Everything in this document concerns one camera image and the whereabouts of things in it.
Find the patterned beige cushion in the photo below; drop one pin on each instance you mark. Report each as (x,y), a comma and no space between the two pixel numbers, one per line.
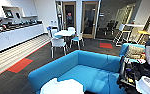
(135,51)

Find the black cart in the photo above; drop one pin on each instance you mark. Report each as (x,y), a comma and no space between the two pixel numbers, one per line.
(132,75)

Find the yellow tall stool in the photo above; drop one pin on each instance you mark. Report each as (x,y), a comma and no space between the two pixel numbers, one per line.
(143,32)

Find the white tall bar table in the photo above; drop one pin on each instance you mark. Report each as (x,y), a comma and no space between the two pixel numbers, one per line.
(132,25)

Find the white tall stool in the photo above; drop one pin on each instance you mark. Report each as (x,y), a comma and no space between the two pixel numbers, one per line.
(120,27)

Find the black office chair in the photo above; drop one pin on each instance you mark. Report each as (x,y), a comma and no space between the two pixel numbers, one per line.
(109,26)

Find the blue sofa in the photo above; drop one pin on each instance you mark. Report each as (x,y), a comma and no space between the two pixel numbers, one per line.
(87,71)

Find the wooden framed glass door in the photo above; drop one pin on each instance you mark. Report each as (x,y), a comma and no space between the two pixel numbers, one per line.
(69,15)
(90,18)

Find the white chair teal seat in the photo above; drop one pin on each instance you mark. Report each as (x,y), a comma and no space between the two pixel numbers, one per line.
(54,32)
(78,38)
(58,43)
(71,29)

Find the white square table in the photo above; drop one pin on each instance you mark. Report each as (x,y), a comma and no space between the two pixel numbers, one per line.
(64,32)

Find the blue waste bin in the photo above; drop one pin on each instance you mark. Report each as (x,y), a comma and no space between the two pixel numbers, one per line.
(49,30)

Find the white upper kitchen cabinets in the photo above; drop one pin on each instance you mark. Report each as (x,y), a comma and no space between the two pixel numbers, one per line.
(24,8)

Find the white kitchen cabinets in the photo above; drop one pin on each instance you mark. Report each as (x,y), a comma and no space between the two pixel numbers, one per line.
(24,8)
(14,36)

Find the white lower kitchen cabinets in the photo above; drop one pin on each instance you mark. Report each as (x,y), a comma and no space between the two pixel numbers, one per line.
(14,36)

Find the black wall-mounted screen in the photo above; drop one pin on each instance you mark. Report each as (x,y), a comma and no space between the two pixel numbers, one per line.
(8,13)

